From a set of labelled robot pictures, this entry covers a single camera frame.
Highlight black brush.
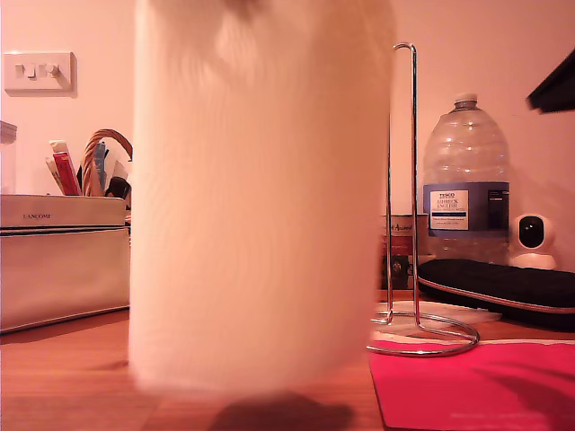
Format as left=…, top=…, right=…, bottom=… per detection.
left=105, top=175, right=132, bottom=198

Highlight metallic wire towel stand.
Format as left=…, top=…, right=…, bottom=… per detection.
left=366, top=42, right=481, bottom=358

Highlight small white round camera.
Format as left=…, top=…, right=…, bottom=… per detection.
left=508, top=213, right=560, bottom=270

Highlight black zipped glasses case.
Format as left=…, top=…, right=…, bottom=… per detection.
left=416, top=258, right=575, bottom=333

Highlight large clear water bottle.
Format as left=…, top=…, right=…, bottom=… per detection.
left=423, top=92, right=512, bottom=266

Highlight pink paper sheet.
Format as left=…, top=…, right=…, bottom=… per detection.
left=367, top=339, right=575, bottom=431

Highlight wicker basket with handle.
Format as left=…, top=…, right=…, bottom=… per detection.
left=82, top=128, right=135, bottom=239

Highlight blue packet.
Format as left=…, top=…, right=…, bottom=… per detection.
left=92, top=141, right=110, bottom=197

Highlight white wall light switch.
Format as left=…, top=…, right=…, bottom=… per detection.
left=3, top=50, right=76, bottom=98

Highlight clear plastic container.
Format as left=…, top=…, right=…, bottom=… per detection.
left=0, top=119, right=18, bottom=195

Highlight white Lancome vanity bag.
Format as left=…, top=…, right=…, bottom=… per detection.
left=0, top=193, right=132, bottom=334

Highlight red and white tube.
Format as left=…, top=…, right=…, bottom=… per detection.
left=48, top=138, right=83, bottom=197

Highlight white paper towel roll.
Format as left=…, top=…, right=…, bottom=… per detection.
left=128, top=0, right=399, bottom=399

